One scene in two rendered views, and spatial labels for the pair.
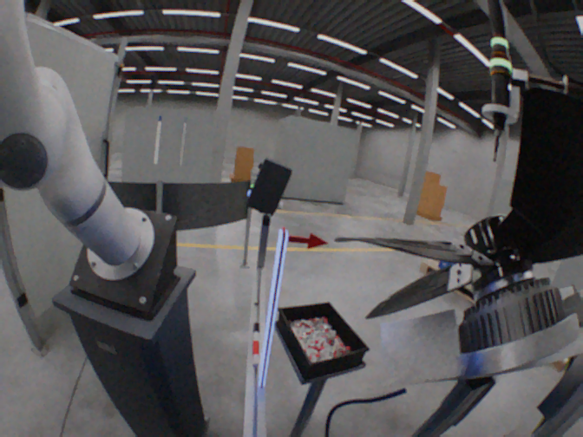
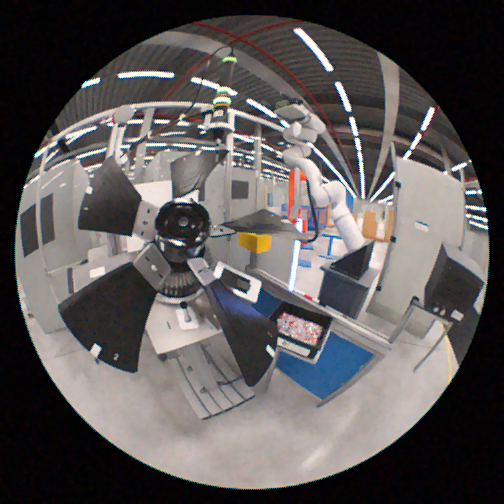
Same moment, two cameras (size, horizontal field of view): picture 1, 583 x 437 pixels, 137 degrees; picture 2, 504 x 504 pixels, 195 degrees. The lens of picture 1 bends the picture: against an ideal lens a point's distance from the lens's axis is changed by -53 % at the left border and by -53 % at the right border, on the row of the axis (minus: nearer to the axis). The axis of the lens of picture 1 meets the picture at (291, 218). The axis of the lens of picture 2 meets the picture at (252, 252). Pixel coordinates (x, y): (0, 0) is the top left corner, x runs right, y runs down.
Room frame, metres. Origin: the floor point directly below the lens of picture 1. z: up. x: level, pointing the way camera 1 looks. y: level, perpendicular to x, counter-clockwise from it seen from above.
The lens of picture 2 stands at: (0.72, -0.45, 1.27)
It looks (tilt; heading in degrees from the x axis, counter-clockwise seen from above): 20 degrees down; 149
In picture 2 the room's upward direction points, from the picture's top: 1 degrees clockwise
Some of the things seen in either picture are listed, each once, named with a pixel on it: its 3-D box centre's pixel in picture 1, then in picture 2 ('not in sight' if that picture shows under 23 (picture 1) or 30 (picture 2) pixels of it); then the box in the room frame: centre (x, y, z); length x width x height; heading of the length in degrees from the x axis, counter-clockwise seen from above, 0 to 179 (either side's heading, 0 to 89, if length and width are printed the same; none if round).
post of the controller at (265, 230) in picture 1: (263, 242); (403, 322); (0.83, 0.09, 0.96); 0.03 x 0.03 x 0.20; 7
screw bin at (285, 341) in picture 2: (318, 337); (297, 328); (0.49, -0.12, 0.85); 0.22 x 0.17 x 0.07; 24
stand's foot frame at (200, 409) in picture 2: not in sight; (207, 380); (0.17, -0.50, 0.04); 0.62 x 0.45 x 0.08; 7
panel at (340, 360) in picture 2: not in sight; (292, 351); (0.40, 0.03, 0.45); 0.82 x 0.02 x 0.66; 7
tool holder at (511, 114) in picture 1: (505, 94); (216, 118); (0.34, -0.34, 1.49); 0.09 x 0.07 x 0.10; 42
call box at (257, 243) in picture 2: not in sight; (254, 241); (0.01, -0.02, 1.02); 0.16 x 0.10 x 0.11; 7
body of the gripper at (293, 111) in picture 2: not in sight; (291, 109); (0.31, -0.05, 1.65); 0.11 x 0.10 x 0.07; 98
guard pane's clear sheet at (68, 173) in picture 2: not in sight; (172, 165); (-0.37, -0.43, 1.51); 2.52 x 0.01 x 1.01; 97
